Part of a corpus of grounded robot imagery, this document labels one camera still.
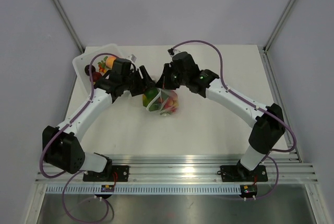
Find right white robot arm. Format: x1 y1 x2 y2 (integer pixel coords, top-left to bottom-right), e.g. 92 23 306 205
156 49 285 180

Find green lime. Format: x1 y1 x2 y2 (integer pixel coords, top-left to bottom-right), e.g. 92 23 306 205
144 88 160 100

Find right small circuit board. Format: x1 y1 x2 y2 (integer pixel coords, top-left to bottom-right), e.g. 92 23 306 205
240 184 258 198

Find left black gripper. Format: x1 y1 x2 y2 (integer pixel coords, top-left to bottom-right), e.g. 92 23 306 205
122 66 156 97

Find small circuit board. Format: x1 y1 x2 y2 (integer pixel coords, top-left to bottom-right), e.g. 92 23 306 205
101 185 115 192
240 184 258 198

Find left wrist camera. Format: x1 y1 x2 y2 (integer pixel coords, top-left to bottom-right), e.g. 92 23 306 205
128 54 137 64

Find clear zip top bag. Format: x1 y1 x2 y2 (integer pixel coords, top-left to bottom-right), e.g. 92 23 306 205
130 74 181 116

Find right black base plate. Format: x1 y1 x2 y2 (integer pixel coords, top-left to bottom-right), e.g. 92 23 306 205
217 165 268 182

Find white slotted cable duct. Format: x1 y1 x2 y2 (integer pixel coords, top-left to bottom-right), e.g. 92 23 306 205
45 184 241 195

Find dark plum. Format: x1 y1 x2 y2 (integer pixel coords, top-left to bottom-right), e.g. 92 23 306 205
84 65 102 82

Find orange peach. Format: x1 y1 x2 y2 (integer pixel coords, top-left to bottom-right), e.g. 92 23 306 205
105 56 117 69

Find small orange fruit sprig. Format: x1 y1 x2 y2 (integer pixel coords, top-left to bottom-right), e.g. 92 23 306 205
98 56 108 74

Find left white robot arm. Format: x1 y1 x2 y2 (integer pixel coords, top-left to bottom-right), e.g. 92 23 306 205
40 58 155 181

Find white plastic basket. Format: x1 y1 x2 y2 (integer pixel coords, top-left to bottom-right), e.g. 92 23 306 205
73 44 129 95

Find left small circuit board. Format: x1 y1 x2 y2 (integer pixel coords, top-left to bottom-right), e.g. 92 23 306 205
101 185 115 192

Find yellow red mango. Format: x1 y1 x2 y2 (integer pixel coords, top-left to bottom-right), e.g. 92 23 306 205
142 94 157 111

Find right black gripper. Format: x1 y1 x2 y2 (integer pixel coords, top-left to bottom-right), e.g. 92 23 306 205
156 64 189 90

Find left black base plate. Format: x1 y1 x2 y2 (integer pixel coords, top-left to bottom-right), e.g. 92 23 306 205
83 165 130 182

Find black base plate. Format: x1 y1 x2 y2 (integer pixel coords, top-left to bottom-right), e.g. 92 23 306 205
83 165 130 182
217 165 268 182

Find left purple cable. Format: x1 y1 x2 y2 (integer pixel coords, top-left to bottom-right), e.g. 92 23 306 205
39 53 115 222

